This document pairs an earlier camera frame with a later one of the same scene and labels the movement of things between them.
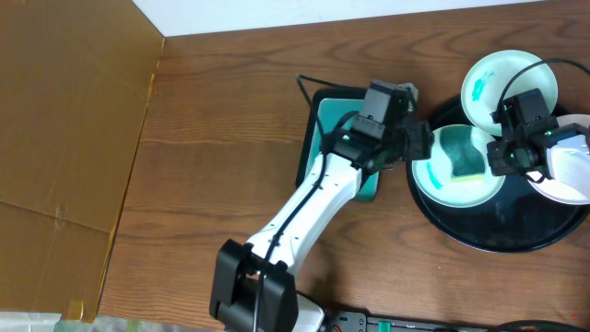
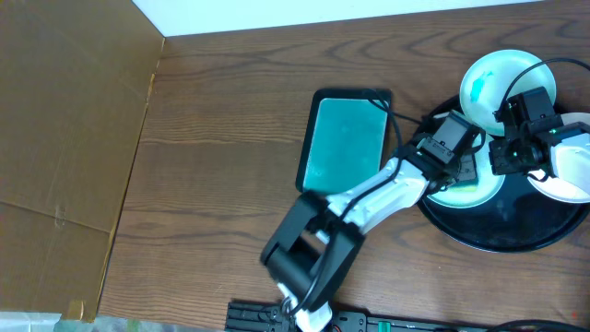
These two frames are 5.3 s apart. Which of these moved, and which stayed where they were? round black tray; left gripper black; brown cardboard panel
Moved: left gripper black
Stayed: round black tray; brown cardboard panel
